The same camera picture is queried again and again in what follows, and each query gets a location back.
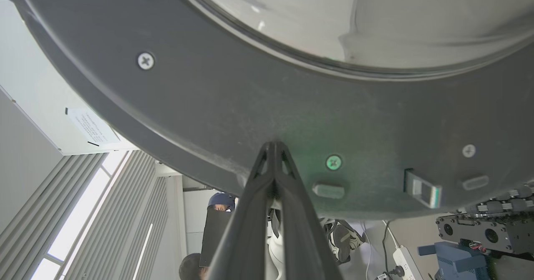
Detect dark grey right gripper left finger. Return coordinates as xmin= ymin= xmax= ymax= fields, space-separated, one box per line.
xmin=207 ymin=142 xmax=276 ymax=280

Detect white paper notice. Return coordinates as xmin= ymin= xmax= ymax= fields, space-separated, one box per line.
xmin=65 ymin=108 xmax=121 ymax=147

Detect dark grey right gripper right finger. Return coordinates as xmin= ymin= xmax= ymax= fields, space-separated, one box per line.
xmin=276 ymin=142 xmax=344 ymax=280

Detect person with dark hair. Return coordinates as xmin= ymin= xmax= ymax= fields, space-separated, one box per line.
xmin=179 ymin=253 xmax=209 ymax=280

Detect white power strip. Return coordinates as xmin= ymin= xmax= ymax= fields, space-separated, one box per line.
xmin=392 ymin=247 xmax=424 ymax=280

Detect person in blue cap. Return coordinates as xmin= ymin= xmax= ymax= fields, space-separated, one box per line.
xmin=208 ymin=192 xmax=236 ymax=212

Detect dark shoes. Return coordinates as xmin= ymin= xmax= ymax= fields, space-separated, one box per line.
xmin=327 ymin=219 xmax=365 ymax=265

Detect black device with fans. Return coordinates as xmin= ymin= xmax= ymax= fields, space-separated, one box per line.
xmin=436 ymin=186 xmax=534 ymax=255

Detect dark grey washing machine door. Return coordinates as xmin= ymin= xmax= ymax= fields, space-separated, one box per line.
xmin=0 ymin=0 xmax=534 ymax=221

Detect black flat panel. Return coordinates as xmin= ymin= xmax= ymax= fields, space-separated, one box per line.
xmin=199 ymin=207 xmax=232 ymax=268

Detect black power cord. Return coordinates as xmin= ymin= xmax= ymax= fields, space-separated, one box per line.
xmin=381 ymin=221 xmax=406 ymax=279

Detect blue plastic device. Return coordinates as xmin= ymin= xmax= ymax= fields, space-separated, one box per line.
xmin=417 ymin=242 xmax=491 ymax=280

